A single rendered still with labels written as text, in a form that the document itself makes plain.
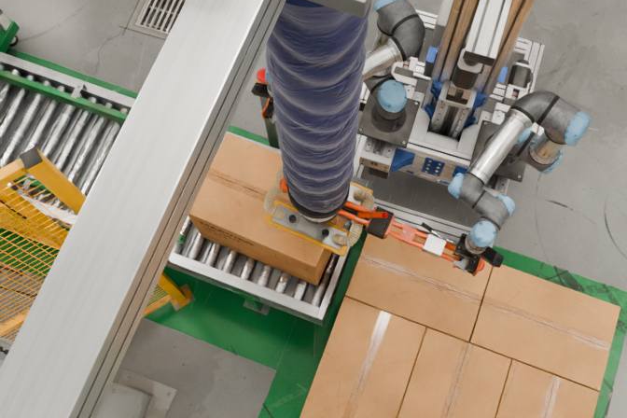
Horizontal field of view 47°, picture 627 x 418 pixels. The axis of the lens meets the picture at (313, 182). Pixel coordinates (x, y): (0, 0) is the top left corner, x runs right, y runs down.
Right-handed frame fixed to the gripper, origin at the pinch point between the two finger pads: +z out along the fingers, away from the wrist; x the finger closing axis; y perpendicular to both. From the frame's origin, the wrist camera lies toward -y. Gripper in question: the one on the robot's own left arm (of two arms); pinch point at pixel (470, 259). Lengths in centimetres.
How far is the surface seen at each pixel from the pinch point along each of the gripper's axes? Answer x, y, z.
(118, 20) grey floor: -88, 240, 128
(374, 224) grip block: 2.9, 36.9, -1.3
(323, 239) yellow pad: 13, 53, 11
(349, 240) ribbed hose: 10.7, 43.4, 5.2
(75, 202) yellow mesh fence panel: 49, 121, -49
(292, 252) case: 18, 65, 33
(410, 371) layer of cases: 37, -1, 74
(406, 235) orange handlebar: 1.8, 24.7, -1.1
